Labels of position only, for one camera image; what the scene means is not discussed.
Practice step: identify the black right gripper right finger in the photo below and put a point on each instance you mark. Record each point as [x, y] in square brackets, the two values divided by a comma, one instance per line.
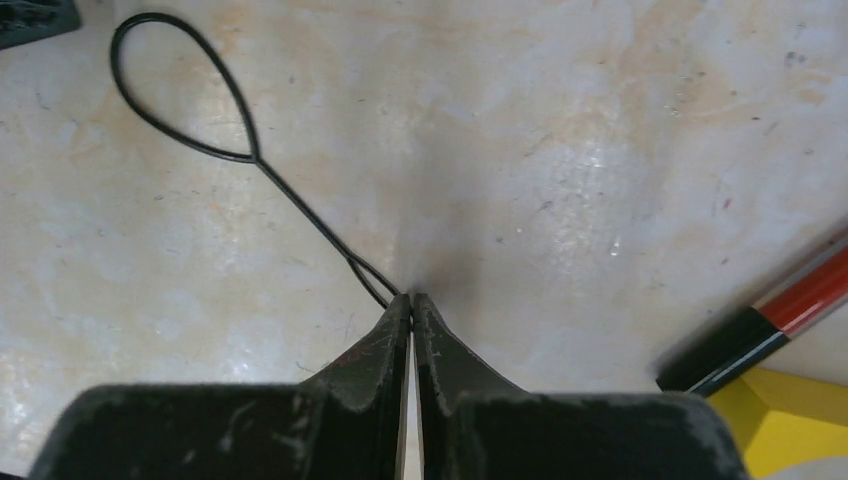
[476, 424]

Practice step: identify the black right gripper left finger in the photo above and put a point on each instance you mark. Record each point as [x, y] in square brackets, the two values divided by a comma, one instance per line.
[347, 421]

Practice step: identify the yellow arch block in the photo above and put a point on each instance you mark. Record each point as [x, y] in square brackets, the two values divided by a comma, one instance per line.
[780, 420]

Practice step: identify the red black pen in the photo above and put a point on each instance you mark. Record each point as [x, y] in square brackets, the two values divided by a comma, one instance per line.
[805, 297]

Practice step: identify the black textured square mat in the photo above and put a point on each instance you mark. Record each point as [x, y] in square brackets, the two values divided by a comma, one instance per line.
[27, 21]

